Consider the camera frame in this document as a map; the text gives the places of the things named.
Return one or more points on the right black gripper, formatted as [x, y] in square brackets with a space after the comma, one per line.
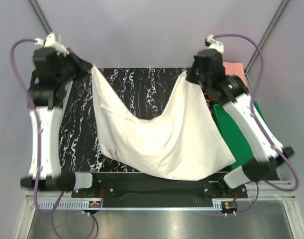
[190, 76]

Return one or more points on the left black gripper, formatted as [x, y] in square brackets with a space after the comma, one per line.
[84, 66]

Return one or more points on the white t shirt red print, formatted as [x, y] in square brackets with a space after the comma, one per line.
[182, 143]

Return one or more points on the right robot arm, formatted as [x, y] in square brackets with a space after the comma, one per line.
[231, 93]

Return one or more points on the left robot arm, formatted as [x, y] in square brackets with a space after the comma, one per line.
[49, 89]

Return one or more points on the green plastic bin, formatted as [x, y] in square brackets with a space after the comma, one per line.
[233, 136]

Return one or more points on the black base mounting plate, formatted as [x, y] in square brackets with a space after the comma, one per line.
[139, 187]

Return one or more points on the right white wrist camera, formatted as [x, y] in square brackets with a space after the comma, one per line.
[211, 43]

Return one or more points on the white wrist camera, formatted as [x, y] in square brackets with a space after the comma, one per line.
[52, 40]
[211, 43]

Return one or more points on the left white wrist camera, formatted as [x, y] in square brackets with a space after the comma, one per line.
[52, 40]

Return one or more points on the left aluminium frame post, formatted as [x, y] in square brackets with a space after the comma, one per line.
[40, 16]

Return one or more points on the aluminium frame post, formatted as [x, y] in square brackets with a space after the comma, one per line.
[271, 26]
[40, 16]

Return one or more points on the right aluminium frame post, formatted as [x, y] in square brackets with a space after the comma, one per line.
[271, 26]

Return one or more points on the white slotted cable duct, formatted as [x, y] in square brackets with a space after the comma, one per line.
[132, 205]

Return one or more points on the aluminium front rail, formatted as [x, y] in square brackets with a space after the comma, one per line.
[248, 192]

